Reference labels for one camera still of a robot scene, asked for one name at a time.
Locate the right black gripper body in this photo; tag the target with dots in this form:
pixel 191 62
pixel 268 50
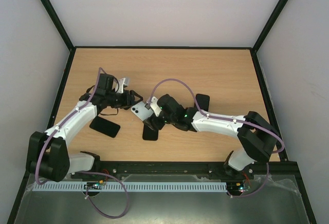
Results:
pixel 153 121

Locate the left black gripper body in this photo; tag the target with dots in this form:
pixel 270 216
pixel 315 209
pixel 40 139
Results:
pixel 119 103

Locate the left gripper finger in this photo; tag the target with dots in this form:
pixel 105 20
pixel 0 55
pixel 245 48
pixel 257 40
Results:
pixel 133 103
pixel 135 96

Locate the black case with camera holes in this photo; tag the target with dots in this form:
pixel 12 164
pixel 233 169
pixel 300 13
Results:
pixel 149 134

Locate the light blue phone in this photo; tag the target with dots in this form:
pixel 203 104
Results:
pixel 140 111

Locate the black phone screen up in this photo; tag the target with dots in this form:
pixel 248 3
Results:
pixel 203 101

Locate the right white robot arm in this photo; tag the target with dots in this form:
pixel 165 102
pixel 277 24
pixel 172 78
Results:
pixel 256 136

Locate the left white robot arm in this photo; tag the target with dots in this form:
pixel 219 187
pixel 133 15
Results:
pixel 48 155

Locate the black phone lower left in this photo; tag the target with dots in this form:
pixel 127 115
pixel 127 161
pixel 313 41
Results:
pixel 105 127

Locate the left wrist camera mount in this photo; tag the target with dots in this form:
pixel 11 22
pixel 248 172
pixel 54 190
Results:
pixel 122 84

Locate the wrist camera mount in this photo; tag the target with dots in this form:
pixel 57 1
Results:
pixel 122 84
pixel 153 105

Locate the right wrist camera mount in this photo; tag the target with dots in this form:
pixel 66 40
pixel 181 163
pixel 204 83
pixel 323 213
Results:
pixel 153 105

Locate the black frame base rail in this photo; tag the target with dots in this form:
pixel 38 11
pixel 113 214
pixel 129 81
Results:
pixel 210 170

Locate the white slotted cable duct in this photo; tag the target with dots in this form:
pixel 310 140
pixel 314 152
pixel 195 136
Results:
pixel 71 186

